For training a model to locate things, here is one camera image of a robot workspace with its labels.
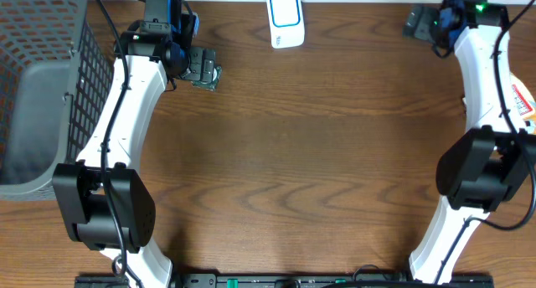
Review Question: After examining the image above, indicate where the yellow wet wipes pack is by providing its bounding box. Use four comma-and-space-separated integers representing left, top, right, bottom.
510, 73, 535, 135

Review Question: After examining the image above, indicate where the left black cable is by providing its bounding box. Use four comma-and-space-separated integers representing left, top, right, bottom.
88, 0, 146, 288

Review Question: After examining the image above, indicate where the dark green round-label packet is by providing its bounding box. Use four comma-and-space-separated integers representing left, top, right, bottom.
192, 65, 222, 92

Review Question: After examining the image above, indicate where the white barcode scanner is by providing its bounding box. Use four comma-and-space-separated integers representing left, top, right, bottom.
265, 0, 306, 49

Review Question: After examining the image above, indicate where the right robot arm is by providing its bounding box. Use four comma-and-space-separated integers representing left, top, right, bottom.
403, 0, 535, 285

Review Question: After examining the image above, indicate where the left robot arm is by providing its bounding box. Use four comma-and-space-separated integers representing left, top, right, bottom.
52, 0, 222, 287

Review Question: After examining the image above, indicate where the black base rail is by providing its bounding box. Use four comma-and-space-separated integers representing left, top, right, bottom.
73, 270, 495, 288

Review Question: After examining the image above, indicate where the dark grey plastic basket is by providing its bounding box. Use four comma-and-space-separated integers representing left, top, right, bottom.
1, 0, 113, 201

